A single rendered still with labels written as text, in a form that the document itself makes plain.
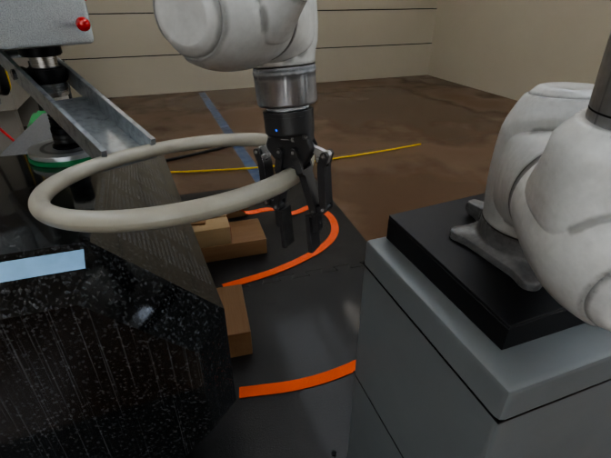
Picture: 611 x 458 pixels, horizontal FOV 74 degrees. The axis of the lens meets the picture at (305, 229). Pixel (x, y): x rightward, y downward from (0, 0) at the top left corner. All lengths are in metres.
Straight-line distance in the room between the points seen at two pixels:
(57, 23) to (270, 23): 0.89
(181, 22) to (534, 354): 0.60
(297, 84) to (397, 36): 6.72
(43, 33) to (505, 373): 1.20
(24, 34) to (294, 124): 0.80
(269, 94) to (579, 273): 0.42
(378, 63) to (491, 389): 6.73
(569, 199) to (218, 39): 0.36
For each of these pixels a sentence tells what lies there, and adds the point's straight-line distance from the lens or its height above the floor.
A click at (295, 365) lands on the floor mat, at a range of 1.63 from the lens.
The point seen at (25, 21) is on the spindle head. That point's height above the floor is 1.18.
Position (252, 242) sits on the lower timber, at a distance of 2.17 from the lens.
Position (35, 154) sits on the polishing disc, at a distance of 1.38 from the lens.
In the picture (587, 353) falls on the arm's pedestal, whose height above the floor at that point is 0.80.
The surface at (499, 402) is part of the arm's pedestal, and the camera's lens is 0.64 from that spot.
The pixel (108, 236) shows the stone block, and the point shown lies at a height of 0.80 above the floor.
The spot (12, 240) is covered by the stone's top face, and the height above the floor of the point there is 0.82.
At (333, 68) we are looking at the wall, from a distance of 6.83.
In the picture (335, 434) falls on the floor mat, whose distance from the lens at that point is 1.47.
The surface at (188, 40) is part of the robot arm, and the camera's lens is 0.41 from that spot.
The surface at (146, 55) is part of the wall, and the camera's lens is 6.23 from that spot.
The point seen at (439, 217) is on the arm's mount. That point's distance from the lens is 0.85.
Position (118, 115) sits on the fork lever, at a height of 0.98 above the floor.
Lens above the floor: 1.24
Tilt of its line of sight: 30 degrees down
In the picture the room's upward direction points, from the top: straight up
